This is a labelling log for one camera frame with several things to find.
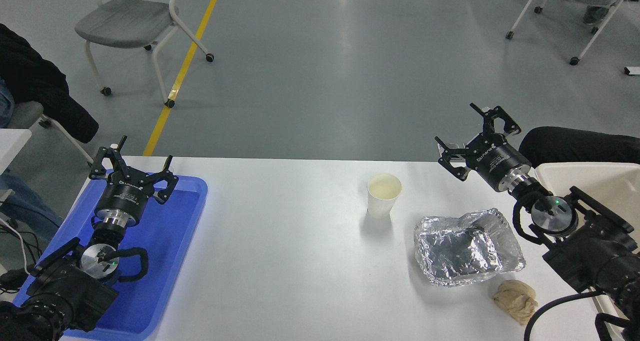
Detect blue plastic tray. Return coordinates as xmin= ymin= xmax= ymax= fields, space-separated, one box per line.
xmin=12 ymin=168 xmax=209 ymax=341

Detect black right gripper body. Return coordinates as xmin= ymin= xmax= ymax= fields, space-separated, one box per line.
xmin=464 ymin=133 xmax=533 ymax=192

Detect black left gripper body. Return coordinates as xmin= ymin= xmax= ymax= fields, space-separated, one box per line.
xmin=95 ymin=172 xmax=157 ymax=218

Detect person on white-framed chair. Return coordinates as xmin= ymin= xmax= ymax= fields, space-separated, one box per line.
xmin=552 ymin=0 xmax=632 ymax=26

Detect seated person beside small table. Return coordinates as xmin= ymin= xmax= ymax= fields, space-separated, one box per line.
xmin=0 ymin=23 xmax=100 ymax=242

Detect crumpled tan paper ball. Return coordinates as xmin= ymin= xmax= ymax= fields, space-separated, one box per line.
xmin=492 ymin=280 xmax=539 ymax=326

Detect small white side table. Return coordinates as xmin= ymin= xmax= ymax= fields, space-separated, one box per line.
xmin=0 ymin=129 xmax=33 ymax=175

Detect white paper cup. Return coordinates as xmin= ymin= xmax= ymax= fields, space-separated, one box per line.
xmin=367 ymin=173 xmax=403 ymax=220

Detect large pale plastic bin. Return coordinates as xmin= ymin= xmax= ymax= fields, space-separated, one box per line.
xmin=534 ymin=162 xmax=640 ymax=341

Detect grey chair under person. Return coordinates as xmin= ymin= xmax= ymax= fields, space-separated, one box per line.
xmin=5 ymin=101 xmax=96 ymax=166

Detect person behind bin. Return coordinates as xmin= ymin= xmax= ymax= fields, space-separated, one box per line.
xmin=518 ymin=126 xmax=640 ymax=169

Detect crumpled silver foil tray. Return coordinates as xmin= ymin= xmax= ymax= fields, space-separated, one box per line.
xmin=413 ymin=208 xmax=527 ymax=288

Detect white floor cable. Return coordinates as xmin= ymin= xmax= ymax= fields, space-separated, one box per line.
xmin=0 ymin=216 xmax=32 ymax=276

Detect empty grey wheeled chair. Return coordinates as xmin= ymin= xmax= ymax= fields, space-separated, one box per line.
xmin=75 ymin=0 xmax=216 ymax=109

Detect black floor cables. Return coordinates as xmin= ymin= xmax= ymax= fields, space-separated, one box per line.
xmin=0 ymin=228 xmax=45 ymax=294

